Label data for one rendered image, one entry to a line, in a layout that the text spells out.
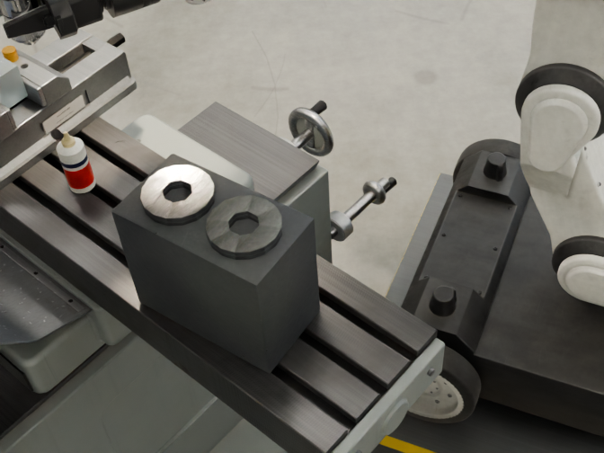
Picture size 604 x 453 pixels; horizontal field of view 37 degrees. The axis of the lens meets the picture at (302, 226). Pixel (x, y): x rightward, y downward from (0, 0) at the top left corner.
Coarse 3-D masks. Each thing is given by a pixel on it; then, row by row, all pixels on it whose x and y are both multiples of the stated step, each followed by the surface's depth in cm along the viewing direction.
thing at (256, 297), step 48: (144, 192) 111; (192, 192) 110; (240, 192) 112; (144, 240) 111; (192, 240) 107; (240, 240) 105; (288, 240) 106; (144, 288) 120; (192, 288) 112; (240, 288) 104; (288, 288) 110; (240, 336) 113; (288, 336) 116
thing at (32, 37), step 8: (32, 0) 116; (0, 8) 117; (8, 8) 115; (16, 8) 115; (24, 8) 116; (32, 8) 117; (8, 16) 116; (40, 32) 120; (16, 40) 119; (24, 40) 119; (32, 40) 119
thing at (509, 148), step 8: (472, 144) 193; (480, 144) 191; (488, 144) 189; (496, 144) 188; (504, 144) 188; (512, 144) 188; (464, 152) 194; (472, 152) 190; (504, 152) 187; (512, 152) 187; (456, 168) 194; (456, 176) 196
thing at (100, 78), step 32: (64, 64) 152; (96, 64) 148; (128, 64) 152; (64, 96) 144; (96, 96) 150; (0, 128) 136; (32, 128) 142; (64, 128) 147; (0, 160) 140; (32, 160) 143
